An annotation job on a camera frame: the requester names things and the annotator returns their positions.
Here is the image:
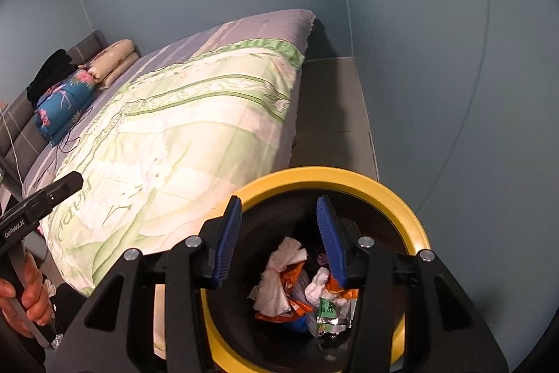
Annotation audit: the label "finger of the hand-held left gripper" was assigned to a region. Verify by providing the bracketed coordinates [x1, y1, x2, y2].
[43, 171, 84, 202]

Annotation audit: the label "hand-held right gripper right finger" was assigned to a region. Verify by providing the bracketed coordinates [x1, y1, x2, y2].
[316, 195, 509, 373]

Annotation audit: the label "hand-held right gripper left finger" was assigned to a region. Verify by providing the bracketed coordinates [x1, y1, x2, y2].
[47, 195, 244, 373]

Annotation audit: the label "white tissue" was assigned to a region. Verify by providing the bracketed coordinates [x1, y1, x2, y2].
[304, 268, 335, 306]
[249, 237, 308, 315]

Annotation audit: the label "orange snack wrapper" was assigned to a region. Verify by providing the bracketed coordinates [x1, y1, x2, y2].
[255, 261, 315, 323]
[327, 274, 361, 304]

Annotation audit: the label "silver snack packet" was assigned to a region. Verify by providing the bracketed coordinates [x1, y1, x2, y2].
[308, 298, 354, 338]

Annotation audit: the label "yellow-rimmed black trash bin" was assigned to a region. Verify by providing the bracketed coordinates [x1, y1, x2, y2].
[198, 167, 431, 373]

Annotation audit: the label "person's left hand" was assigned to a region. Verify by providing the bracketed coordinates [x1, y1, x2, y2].
[0, 259, 55, 328]

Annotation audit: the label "grey padded headboard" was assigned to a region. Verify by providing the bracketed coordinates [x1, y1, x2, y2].
[0, 30, 108, 181]

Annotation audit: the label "blue floral folded quilt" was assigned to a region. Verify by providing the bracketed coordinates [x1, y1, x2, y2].
[34, 69, 96, 146]

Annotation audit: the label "black clothing pile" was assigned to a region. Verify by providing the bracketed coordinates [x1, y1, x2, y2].
[26, 50, 77, 103]

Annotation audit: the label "bed with green floral cover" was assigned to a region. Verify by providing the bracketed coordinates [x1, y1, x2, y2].
[39, 38, 306, 297]

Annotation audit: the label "beige stacked pillows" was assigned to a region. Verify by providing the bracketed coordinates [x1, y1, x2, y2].
[85, 38, 139, 87]

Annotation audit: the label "grey striped bed sheet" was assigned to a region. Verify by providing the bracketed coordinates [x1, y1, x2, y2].
[22, 9, 316, 199]

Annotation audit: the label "white charging cable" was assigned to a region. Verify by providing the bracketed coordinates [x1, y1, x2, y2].
[0, 102, 22, 186]

